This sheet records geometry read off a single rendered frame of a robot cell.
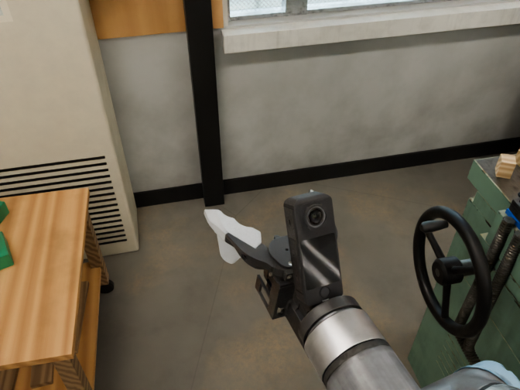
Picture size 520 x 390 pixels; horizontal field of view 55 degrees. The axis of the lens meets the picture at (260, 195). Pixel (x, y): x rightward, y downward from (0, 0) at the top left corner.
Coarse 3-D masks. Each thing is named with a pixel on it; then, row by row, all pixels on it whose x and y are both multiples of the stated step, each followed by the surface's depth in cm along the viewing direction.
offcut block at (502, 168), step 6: (504, 156) 118; (510, 156) 118; (498, 162) 119; (504, 162) 116; (510, 162) 116; (498, 168) 118; (504, 168) 117; (510, 168) 117; (498, 174) 118; (504, 174) 118; (510, 174) 118
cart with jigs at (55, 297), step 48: (48, 192) 171; (0, 240) 147; (48, 240) 154; (96, 240) 185; (0, 288) 141; (48, 288) 141; (96, 288) 184; (0, 336) 129; (48, 336) 129; (96, 336) 169; (0, 384) 154; (48, 384) 155
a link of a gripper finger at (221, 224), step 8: (208, 216) 60; (216, 216) 59; (224, 216) 59; (216, 224) 59; (224, 224) 58; (232, 224) 58; (240, 224) 59; (216, 232) 59; (224, 232) 58; (232, 232) 57; (240, 232) 58; (248, 232) 58; (256, 232) 58; (224, 240) 58; (248, 240) 57; (256, 240) 57; (224, 248) 60; (232, 248) 60; (224, 256) 61; (232, 256) 60
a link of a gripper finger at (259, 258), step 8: (232, 240) 56; (240, 240) 57; (240, 248) 56; (248, 248) 56; (256, 248) 56; (264, 248) 56; (240, 256) 56; (248, 256) 55; (256, 256) 55; (264, 256) 55; (248, 264) 56; (256, 264) 55; (264, 264) 55; (272, 264) 54
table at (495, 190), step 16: (480, 160) 124; (496, 160) 124; (480, 176) 122; (496, 176) 119; (512, 176) 119; (480, 192) 123; (496, 192) 117; (512, 192) 115; (496, 208) 118; (480, 240) 110; (512, 288) 101
